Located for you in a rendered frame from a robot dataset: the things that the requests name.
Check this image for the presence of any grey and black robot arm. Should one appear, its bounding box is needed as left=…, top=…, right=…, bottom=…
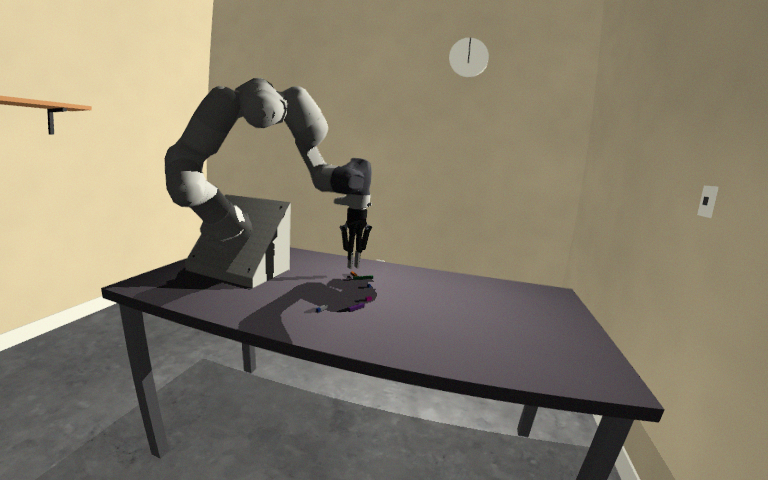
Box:
left=164, top=78, right=372, bottom=255

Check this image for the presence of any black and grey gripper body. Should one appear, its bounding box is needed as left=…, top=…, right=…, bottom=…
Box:
left=346, top=208, right=367, bottom=233

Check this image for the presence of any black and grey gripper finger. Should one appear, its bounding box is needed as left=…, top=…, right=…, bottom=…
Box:
left=354, top=224, right=372, bottom=269
left=340, top=223, right=357, bottom=269

